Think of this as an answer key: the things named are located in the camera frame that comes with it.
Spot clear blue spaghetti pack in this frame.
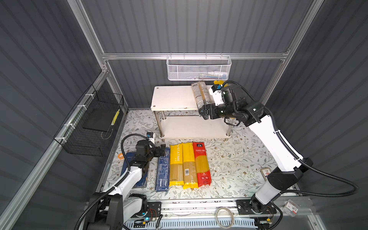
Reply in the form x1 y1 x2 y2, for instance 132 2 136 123
191 80 212 119

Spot red spaghetti pack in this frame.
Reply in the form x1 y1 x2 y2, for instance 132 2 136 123
193 142 212 187

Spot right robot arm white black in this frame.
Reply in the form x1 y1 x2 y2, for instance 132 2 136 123
195 84 307 213

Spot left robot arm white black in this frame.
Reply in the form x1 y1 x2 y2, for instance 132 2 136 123
82 140 166 230

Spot dark blue pasta box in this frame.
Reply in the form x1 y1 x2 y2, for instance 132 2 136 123
120 152 148 188

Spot white two-tier shelf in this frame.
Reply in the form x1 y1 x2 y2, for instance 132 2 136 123
150 86 233 140

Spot yellow Pastatime spaghetti pack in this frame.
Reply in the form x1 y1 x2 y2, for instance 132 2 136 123
169 144 184 187

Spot blue spaghetti box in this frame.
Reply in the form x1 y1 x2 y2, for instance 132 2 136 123
155 148 170 192

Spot tubes in white basket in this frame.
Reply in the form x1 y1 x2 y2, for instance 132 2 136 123
187 71 229 81

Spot yellow green striped tool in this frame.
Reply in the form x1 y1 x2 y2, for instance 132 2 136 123
111 109 120 126

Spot small white card box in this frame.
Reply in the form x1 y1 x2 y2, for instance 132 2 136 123
260 167 272 181

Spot red white tag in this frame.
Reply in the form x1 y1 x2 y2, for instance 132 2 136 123
283 199 299 217

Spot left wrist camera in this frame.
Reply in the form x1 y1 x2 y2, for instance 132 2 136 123
146 132 156 144

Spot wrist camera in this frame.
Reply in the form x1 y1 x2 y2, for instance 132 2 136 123
209 84 224 106
146 132 156 144

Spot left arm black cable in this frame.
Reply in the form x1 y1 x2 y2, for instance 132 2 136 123
74 133 150 230

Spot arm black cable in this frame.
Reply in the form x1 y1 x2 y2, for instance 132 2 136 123
74 133 150 230
222 81 359 198

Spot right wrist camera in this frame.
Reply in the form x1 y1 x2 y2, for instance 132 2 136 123
209 84 224 106

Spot white wire mesh basket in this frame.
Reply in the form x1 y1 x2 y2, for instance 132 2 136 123
166 55 232 81

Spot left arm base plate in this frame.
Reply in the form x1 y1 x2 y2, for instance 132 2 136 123
132 202 162 218

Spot black wire basket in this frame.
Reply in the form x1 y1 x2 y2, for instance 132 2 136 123
54 86 125 157

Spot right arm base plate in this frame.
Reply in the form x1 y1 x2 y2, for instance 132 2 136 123
235 199 277 215

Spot coiled white cable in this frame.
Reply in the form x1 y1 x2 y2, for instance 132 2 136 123
215 206 234 229

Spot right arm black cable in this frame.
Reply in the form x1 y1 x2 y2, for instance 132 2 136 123
222 81 359 198

